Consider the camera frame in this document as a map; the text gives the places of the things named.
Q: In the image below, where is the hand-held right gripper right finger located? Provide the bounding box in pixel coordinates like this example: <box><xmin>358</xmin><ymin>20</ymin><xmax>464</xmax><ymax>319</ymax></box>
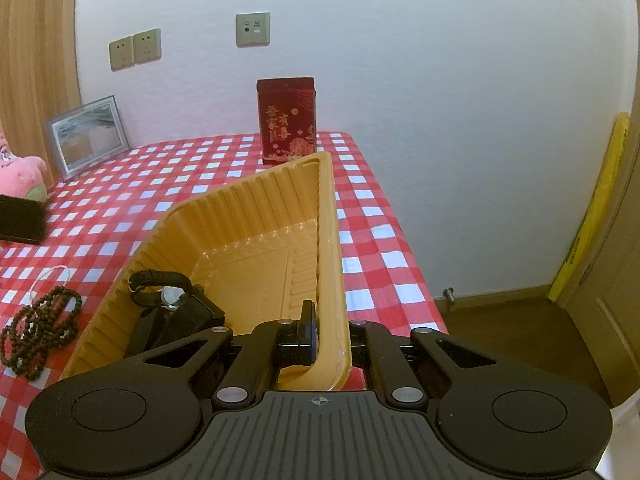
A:
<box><xmin>348</xmin><ymin>319</ymin><xmax>502</xmax><ymax>407</ymax></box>

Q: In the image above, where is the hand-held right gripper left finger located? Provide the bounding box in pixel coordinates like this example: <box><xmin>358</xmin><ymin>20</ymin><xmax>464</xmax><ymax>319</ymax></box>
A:
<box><xmin>143</xmin><ymin>300</ymin><xmax>321</xmax><ymax>409</ymax></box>

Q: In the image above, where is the yellow plastic tray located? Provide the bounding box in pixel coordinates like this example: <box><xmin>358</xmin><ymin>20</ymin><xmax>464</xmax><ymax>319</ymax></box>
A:
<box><xmin>60</xmin><ymin>151</ymin><xmax>354</xmax><ymax>392</ymax></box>

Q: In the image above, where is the wristwatch with black strap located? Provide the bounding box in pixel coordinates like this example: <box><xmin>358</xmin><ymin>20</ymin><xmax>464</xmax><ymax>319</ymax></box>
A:
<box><xmin>127</xmin><ymin>270</ymin><xmax>202</xmax><ymax>311</ymax></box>

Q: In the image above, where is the dark wooden bead bracelet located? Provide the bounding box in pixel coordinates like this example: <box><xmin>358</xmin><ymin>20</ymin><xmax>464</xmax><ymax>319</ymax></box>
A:
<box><xmin>0</xmin><ymin>285</ymin><xmax>84</xmax><ymax>382</ymax></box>

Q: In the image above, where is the red white checkered tablecloth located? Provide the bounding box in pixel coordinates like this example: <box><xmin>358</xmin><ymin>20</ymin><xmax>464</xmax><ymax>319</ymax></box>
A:
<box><xmin>0</xmin><ymin>131</ymin><xmax>449</xmax><ymax>413</ymax></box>

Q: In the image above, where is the dark red gift box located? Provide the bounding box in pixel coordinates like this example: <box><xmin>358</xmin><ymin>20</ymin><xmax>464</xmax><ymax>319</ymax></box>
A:
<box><xmin>256</xmin><ymin>77</ymin><xmax>318</xmax><ymax>166</ymax></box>

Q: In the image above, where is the light wooden door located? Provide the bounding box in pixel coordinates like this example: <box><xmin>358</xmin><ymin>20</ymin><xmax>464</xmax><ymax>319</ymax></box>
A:
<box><xmin>556</xmin><ymin>110</ymin><xmax>640</xmax><ymax>407</ymax></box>

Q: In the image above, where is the yellow strip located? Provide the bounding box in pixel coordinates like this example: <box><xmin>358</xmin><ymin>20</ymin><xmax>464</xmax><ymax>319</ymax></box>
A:
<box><xmin>548</xmin><ymin>112</ymin><xmax>632</xmax><ymax>304</ymax></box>

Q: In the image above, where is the white object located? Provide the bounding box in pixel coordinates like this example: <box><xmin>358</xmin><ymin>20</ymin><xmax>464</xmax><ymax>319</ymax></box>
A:
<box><xmin>597</xmin><ymin>394</ymin><xmax>640</xmax><ymax>480</ymax></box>

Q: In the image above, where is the black flat box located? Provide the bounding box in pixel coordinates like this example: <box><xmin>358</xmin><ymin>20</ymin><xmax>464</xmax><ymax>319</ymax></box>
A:
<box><xmin>0</xmin><ymin>194</ymin><xmax>49</xmax><ymax>246</ymax></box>

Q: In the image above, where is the pink starfish plush toy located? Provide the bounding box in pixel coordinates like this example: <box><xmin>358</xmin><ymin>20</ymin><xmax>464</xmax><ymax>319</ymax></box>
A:
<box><xmin>0</xmin><ymin>122</ymin><xmax>49</xmax><ymax>199</ymax></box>

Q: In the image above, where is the wooden panel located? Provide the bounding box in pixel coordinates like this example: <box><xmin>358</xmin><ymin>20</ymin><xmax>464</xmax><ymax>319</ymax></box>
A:
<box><xmin>0</xmin><ymin>0</ymin><xmax>84</xmax><ymax>163</ymax></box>

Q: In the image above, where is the white cord loop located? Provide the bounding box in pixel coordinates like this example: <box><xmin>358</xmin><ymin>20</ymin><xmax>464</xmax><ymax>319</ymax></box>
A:
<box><xmin>30</xmin><ymin>266</ymin><xmax>71</xmax><ymax>307</ymax></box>

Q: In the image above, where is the silver picture frame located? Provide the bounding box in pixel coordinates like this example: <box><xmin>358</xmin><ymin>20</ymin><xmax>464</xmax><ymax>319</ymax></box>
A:
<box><xmin>44</xmin><ymin>94</ymin><xmax>132</xmax><ymax>180</ymax></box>

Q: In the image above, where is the beige wall data socket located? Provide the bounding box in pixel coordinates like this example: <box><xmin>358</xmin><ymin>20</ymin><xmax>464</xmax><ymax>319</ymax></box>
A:
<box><xmin>235</xmin><ymin>12</ymin><xmax>271</xmax><ymax>47</ymax></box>

